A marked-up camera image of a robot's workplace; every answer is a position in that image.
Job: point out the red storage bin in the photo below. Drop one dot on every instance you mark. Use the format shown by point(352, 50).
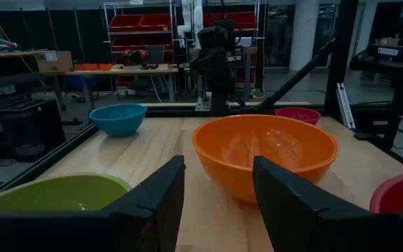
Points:
point(156, 22)
point(243, 20)
point(124, 24)

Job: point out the metal shelf rack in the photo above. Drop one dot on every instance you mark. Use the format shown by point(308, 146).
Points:
point(257, 52)
point(171, 38)

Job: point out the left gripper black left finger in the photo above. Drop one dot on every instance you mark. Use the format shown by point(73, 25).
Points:
point(145, 224)

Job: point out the white round pillar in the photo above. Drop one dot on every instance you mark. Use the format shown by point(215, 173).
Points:
point(303, 35)

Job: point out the orange plastic bowl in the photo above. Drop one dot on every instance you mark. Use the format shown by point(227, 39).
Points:
point(222, 168)

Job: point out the silver aluminium profile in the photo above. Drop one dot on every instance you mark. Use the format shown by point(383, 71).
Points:
point(345, 105)

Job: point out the pinkish red plastic bowl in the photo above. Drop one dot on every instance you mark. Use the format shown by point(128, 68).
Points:
point(402, 196)

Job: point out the orange trays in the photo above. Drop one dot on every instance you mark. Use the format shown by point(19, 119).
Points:
point(93, 66)

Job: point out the green plastic bowl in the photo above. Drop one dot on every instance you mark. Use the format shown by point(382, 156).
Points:
point(54, 194)

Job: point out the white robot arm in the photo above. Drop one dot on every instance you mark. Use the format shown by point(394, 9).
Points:
point(196, 21)

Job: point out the wooden workbench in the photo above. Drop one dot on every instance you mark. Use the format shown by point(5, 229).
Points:
point(124, 71)

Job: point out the teal blue plastic bowl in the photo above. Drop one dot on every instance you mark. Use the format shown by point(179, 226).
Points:
point(117, 122)

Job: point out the brown cardboard box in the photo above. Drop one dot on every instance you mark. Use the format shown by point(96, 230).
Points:
point(54, 62)

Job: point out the black cabinet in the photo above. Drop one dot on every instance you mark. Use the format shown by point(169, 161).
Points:
point(30, 129)

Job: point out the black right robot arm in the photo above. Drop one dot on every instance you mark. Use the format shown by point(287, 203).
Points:
point(219, 77)

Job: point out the red power tool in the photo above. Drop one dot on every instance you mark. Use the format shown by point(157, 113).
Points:
point(135, 56)

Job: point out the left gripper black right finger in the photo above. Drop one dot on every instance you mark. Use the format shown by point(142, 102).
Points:
point(299, 224)

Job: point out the crimson plastic bowl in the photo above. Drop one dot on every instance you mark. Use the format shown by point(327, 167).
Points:
point(301, 115)

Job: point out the black diagonal frame brace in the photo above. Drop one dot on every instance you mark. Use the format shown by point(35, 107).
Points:
point(292, 82)

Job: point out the black frame post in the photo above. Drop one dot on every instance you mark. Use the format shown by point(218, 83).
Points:
point(339, 52)

